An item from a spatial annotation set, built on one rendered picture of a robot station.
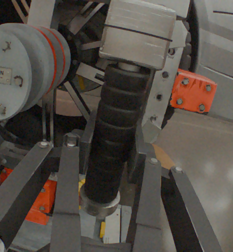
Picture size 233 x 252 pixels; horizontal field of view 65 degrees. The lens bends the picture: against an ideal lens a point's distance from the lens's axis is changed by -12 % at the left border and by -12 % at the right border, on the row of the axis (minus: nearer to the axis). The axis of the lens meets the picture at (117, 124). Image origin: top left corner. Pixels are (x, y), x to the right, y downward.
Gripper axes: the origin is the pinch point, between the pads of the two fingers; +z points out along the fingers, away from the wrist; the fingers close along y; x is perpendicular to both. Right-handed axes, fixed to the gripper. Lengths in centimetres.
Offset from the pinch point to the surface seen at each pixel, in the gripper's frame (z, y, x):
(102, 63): 57, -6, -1
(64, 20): 56, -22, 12
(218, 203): 87, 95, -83
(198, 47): 46, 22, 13
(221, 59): 46, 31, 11
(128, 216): 59, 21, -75
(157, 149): 153, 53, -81
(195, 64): 46, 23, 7
